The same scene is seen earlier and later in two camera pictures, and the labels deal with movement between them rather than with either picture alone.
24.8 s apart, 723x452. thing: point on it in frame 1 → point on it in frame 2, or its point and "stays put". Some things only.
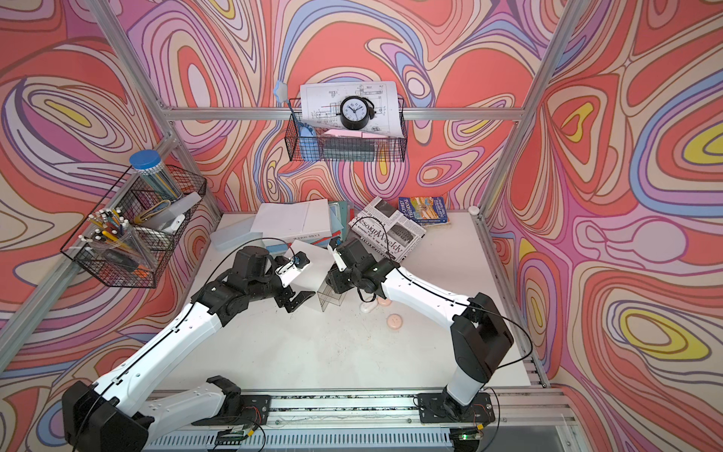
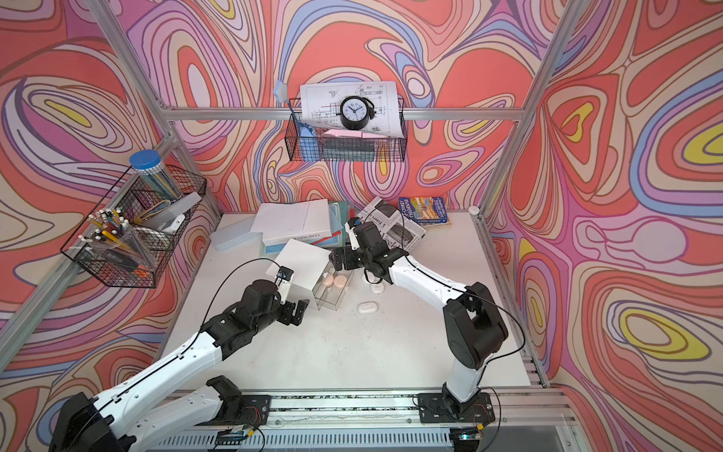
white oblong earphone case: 367,307 stays put
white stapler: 172,217 stays put
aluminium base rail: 369,420 stays put
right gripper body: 345,280 → 357,258
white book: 287,222 stays put
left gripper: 299,298 → 300,311
